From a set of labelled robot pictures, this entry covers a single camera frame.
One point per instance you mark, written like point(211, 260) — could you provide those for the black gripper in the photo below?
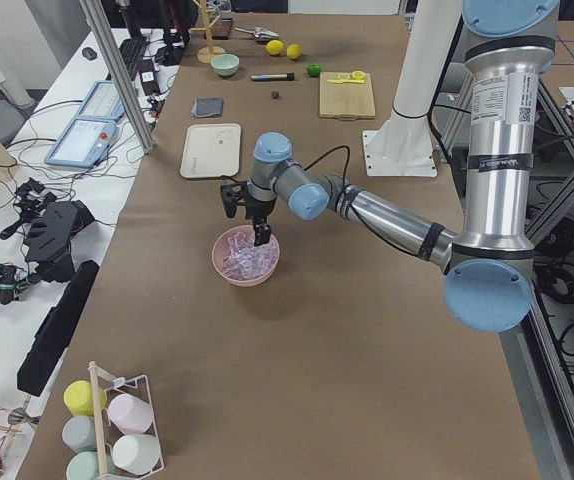
point(258, 210)

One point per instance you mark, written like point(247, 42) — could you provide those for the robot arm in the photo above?
point(487, 265)

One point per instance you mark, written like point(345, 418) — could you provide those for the pile of ice cubes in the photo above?
point(244, 257)

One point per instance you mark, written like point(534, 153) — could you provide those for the metal ice scoop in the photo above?
point(259, 33)

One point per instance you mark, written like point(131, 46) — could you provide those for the pink cup in rack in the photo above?
point(129, 414)

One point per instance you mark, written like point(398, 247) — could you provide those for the yellow cup in rack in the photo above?
point(77, 398)

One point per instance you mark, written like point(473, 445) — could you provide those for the white cup rack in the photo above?
point(105, 386)

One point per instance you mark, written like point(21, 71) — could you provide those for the white cup in rack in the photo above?
point(137, 454)

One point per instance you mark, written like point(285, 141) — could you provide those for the grey cup in rack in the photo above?
point(79, 435)

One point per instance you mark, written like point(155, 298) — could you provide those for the mint cup in rack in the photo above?
point(83, 466)

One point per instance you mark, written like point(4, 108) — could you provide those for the pink bowl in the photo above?
point(245, 272)

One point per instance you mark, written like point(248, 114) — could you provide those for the cream rabbit tray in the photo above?
point(211, 151)

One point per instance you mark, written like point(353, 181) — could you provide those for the grey folded cloth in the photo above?
point(208, 107)

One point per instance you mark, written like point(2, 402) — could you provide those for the wooden cutting board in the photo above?
point(346, 101)

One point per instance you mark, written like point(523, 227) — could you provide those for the steel muddler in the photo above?
point(288, 76)

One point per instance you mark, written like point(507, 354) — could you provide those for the yellow plastic knife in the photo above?
point(345, 81)

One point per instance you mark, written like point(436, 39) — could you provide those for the green lime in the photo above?
point(314, 70)

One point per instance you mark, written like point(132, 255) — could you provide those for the mint green bowl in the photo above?
point(225, 65)

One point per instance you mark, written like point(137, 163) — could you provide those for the yellow lemon far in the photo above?
point(294, 51)

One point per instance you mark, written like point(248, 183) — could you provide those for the yellow lemon near scoop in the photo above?
point(274, 47)

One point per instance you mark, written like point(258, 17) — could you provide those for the wooden glass stand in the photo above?
point(210, 18)

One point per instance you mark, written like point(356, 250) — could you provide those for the lower teach pendant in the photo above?
point(82, 144)

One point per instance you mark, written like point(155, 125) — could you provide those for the teach pendant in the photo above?
point(82, 144)
point(102, 101)

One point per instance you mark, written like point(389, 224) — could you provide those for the upper teach pendant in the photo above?
point(102, 101)

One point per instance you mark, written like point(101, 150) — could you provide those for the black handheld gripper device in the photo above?
point(52, 225)

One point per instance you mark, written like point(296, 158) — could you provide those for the black keyboard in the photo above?
point(132, 53)

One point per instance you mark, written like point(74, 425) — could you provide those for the long black bar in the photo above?
point(56, 331)

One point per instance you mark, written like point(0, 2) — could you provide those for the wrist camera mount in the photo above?
point(233, 195)

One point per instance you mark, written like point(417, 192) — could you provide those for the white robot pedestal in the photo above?
point(402, 146)

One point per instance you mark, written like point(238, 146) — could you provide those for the aluminium frame post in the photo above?
point(100, 27)

